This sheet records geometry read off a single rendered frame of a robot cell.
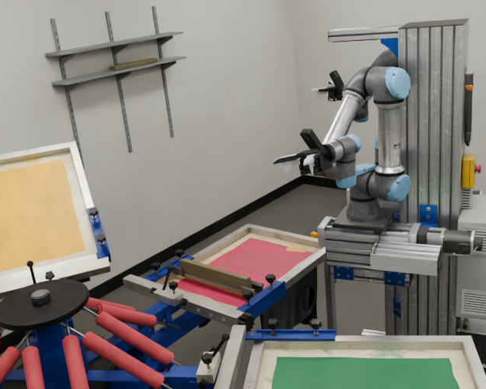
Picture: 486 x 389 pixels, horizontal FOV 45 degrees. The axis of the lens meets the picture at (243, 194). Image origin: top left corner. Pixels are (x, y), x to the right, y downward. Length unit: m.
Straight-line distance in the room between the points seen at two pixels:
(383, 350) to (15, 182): 1.96
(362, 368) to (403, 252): 0.54
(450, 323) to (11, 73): 3.10
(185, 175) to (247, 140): 0.93
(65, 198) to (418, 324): 1.83
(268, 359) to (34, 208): 1.43
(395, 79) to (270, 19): 4.03
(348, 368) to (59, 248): 1.45
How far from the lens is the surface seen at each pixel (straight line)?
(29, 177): 3.17
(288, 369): 2.17
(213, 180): 5.62
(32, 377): 1.95
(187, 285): 2.79
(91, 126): 4.61
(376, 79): 2.32
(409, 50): 2.51
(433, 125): 2.55
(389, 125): 2.35
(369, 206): 2.52
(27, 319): 2.02
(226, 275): 2.62
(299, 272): 2.72
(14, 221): 3.00
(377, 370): 2.16
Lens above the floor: 2.25
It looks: 20 degrees down
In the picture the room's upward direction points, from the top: 6 degrees counter-clockwise
